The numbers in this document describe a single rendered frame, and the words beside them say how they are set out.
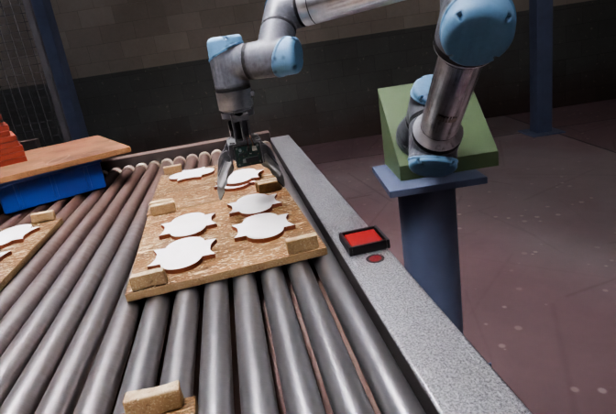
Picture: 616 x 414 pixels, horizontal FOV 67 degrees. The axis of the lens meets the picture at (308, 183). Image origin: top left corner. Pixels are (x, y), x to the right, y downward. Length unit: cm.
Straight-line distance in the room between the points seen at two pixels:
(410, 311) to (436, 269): 80
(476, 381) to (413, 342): 9
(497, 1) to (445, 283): 92
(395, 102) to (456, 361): 101
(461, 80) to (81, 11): 575
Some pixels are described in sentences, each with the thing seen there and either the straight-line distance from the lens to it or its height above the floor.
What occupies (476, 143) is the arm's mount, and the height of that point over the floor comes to 94.
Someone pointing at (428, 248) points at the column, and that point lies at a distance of 144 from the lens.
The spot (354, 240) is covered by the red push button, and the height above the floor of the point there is 93.
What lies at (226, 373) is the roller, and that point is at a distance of 64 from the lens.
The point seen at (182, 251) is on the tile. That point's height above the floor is 95.
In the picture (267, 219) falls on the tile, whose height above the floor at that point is 95.
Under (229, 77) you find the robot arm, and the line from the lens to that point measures 99.
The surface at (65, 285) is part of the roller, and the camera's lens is 103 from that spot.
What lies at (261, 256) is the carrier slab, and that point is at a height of 94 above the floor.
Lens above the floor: 129
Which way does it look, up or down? 17 degrees down
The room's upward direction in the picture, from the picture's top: 9 degrees counter-clockwise
